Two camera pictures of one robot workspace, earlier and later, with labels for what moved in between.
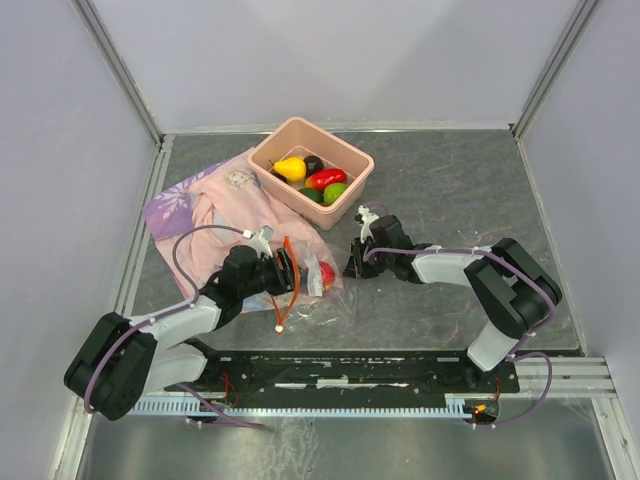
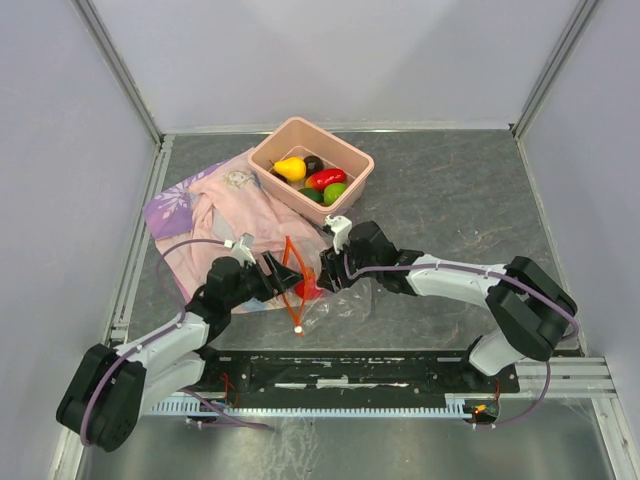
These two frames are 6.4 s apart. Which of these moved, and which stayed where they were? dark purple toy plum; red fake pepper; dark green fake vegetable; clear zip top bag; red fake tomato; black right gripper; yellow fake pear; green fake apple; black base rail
Moved: clear zip top bag; black right gripper; red fake tomato
Stayed: green fake apple; black base rail; red fake pepper; yellow fake pear; dark purple toy plum; dark green fake vegetable
